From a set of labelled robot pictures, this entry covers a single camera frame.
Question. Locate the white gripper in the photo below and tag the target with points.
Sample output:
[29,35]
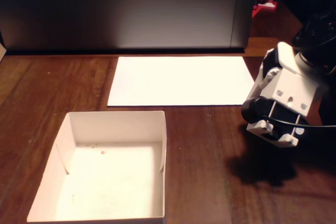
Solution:
[288,93]

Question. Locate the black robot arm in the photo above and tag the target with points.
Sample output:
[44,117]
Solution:
[317,35]

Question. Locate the large dark grey box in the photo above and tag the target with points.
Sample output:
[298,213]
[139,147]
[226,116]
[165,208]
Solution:
[118,9]

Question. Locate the white cardboard box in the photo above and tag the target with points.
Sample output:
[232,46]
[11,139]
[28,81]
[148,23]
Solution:
[110,190]

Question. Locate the red and white stand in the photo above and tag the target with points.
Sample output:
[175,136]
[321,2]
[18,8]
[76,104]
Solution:
[266,6]

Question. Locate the white paper sheet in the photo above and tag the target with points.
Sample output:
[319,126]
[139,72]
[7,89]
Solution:
[178,79]

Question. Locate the white object at table edge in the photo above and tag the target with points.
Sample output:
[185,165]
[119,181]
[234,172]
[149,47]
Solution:
[2,51]

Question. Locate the black camera with white mount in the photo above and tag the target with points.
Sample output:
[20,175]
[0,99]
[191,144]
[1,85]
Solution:
[253,108]

